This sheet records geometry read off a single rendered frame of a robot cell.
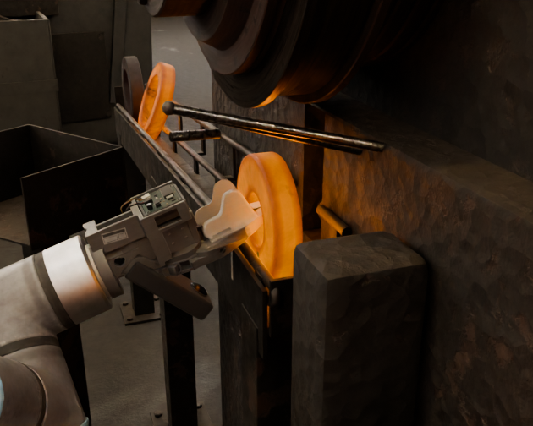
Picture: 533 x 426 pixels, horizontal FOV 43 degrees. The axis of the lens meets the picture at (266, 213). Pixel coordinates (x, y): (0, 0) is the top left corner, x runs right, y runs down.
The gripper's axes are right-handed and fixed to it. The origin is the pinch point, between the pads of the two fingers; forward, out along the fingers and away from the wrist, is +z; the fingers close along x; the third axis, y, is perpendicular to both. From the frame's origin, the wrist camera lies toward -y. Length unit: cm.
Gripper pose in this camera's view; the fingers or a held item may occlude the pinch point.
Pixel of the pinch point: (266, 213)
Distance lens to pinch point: 79.2
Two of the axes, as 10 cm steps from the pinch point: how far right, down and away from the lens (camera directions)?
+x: -3.3, -3.5, 8.8
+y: -2.9, -8.4, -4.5
